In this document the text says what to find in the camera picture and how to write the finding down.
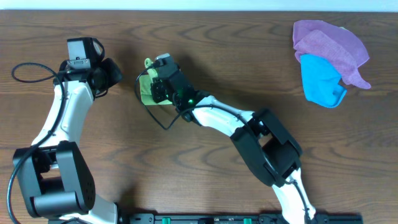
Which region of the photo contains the green cloth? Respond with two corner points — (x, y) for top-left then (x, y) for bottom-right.
(139, 68), (172, 106)

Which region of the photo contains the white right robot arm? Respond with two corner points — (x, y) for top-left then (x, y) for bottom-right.
(150, 78), (316, 223)

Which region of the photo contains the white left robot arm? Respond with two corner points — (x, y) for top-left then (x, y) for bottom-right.
(9, 58), (123, 223)

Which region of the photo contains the blue cloth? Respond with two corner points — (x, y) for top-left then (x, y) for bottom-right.
(300, 54), (347, 108)

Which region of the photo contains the purple cloth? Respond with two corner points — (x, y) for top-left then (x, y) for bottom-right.
(292, 20), (371, 90)

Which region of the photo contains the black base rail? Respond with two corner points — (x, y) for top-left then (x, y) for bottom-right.
(48, 212), (364, 224)

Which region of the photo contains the black right camera cable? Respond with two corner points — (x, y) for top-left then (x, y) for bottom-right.
(134, 60), (312, 224)

